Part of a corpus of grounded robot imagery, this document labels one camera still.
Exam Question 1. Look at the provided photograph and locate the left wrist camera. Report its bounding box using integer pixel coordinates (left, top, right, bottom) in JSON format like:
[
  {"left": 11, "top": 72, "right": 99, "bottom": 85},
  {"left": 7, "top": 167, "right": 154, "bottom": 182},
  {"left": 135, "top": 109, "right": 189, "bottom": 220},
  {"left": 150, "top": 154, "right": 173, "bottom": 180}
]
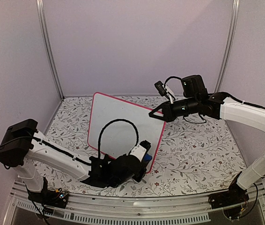
[{"left": 128, "top": 140, "right": 151, "bottom": 162}]

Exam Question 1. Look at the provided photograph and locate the floral table mat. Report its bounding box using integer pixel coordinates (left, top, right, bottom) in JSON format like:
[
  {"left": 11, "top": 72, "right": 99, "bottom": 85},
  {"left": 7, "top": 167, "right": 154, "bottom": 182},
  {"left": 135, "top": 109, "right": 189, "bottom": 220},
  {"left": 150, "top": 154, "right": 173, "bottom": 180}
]
[{"left": 34, "top": 97, "right": 246, "bottom": 197}]

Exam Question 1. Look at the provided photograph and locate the blue whiteboard eraser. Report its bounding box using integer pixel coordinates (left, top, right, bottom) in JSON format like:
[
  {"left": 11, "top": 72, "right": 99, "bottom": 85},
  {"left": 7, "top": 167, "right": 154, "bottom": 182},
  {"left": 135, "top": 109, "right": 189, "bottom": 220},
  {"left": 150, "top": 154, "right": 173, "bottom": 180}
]
[{"left": 143, "top": 154, "right": 152, "bottom": 162}]

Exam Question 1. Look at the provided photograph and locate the left aluminium frame post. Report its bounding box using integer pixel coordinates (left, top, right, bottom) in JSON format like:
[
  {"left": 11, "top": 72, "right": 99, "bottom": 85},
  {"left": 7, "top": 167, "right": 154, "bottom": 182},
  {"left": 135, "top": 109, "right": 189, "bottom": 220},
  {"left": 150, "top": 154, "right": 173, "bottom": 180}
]
[{"left": 36, "top": 0, "right": 65, "bottom": 100}]

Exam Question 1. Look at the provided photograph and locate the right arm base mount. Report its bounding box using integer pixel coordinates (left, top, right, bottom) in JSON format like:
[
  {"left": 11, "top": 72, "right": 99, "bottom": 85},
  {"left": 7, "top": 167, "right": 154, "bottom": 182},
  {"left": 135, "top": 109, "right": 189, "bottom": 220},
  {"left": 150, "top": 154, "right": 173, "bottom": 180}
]
[{"left": 208, "top": 190, "right": 249, "bottom": 220}]

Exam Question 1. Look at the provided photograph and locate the left black sleeved cable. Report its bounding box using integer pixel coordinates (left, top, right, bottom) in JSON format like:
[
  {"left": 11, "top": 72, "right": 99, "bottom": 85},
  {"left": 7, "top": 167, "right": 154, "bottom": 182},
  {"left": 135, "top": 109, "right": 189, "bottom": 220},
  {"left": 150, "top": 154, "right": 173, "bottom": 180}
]
[{"left": 96, "top": 119, "right": 140, "bottom": 160}]

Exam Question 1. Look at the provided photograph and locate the pink framed whiteboard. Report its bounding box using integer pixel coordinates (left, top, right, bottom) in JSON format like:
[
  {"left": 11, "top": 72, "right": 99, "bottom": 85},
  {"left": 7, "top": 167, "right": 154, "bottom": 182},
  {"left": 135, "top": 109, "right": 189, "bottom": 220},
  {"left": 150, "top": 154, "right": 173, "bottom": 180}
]
[{"left": 87, "top": 92, "right": 166, "bottom": 173}]

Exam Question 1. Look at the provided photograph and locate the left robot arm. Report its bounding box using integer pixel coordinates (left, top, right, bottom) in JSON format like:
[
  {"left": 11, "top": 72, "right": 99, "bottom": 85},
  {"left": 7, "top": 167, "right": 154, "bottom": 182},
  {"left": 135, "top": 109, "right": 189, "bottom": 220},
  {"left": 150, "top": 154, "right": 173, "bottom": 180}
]
[{"left": 0, "top": 119, "right": 152, "bottom": 208}]

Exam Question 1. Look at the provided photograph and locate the aluminium frame post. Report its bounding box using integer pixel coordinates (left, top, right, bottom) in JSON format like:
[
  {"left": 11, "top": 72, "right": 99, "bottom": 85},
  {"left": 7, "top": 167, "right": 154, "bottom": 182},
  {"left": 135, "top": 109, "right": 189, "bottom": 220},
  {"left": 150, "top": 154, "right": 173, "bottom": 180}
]
[
  {"left": 214, "top": 0, "right": 240, "bottom": 92},
  {"left": 36, "top": 0, "right": 65, "bottom": 100}
]

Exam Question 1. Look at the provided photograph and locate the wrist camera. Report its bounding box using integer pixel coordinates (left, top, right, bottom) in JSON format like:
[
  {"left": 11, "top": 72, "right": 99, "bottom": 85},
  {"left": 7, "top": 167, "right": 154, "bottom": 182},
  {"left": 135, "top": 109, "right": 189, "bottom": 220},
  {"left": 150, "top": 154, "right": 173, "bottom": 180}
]
[
  {"left": 154, "top": 81, "right": 176, "bottom": 104},
  {"left": 128, "top": 140, "right": 151, "bottom": 162}
]

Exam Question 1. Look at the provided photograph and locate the right black cable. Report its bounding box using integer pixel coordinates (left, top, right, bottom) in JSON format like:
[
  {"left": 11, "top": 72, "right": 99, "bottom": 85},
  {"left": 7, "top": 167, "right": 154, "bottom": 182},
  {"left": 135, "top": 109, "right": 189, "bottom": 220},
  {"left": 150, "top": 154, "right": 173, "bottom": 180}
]
[{"left": 164, "top": 76, "right": 208, "bottom": 124}]

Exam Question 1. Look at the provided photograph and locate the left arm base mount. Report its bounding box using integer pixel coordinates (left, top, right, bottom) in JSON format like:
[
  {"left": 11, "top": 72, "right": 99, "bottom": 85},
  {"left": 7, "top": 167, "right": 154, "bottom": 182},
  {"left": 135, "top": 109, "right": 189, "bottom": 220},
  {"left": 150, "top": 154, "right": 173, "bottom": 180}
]
[{"left": 27, "top": 189, "right": 69, "bottom": 209}]

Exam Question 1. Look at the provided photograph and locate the right aluminium frame post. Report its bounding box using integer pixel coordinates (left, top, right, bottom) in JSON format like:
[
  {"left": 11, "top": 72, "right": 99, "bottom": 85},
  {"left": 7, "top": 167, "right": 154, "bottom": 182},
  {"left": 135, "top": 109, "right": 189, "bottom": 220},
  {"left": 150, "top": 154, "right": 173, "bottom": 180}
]
[{"left": 214, "top": 0, "right": 240, "bottom": 92}]

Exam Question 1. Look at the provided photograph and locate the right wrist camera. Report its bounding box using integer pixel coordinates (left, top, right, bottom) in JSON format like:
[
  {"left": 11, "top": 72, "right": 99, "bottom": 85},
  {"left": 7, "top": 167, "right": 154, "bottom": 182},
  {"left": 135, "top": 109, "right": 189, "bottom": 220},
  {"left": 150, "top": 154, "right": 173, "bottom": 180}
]
[{"left": 154, "top": 81, "right": 176, "bottom": 104}]

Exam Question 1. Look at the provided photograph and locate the front aluminium rail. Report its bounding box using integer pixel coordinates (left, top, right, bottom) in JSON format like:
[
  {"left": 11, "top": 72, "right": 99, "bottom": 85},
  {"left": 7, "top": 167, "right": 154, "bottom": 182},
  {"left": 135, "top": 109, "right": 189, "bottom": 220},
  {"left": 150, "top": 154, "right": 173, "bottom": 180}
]
[{"left": 13, "top": 192, "right": 265, "bottom": 225}]

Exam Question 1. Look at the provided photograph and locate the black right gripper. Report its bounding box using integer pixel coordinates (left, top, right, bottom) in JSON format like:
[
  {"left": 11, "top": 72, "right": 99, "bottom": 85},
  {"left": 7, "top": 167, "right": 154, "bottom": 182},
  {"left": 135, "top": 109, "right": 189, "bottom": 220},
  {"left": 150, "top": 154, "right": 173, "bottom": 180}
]
[{"left": 148, "top": 97, "right": 198, "bottom": 124}]

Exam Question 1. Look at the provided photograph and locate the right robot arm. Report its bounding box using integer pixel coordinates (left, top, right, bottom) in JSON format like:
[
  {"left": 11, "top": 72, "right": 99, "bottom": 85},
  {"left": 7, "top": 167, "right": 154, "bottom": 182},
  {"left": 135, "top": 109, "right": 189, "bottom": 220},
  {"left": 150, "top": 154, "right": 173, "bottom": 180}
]
[{"left": 149, "top": 75, "right": 265, "bottom": 209}]

